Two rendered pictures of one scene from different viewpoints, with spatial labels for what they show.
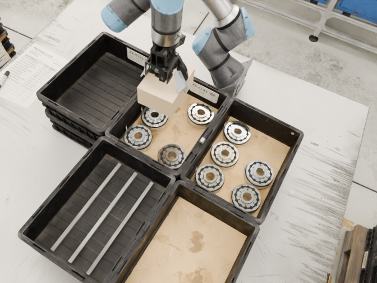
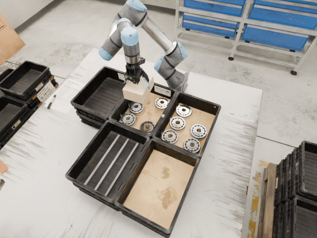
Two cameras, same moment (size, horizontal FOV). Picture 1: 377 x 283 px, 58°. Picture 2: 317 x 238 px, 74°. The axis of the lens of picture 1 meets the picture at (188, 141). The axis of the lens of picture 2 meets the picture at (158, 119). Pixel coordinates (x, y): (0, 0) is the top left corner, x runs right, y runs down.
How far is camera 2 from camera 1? 0.19 m
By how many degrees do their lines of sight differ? 6
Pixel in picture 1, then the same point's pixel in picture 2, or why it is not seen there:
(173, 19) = (134, 48)
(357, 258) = (272, 182)
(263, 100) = (199, 93)
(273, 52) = (207, 69)
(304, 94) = (223, 87)
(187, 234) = (159, 169)
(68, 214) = (92, 165)
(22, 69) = (62, 93)
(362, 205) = (272, 152)
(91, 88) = (100, 97)
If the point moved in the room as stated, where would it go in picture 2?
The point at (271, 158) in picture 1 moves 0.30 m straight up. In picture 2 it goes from (204, 123) to (214, 91)
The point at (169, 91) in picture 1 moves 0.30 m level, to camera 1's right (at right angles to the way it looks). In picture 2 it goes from (139, 89) to (194, 92)
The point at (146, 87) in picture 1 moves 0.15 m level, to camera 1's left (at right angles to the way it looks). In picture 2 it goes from (127, 89) to (101, 87)
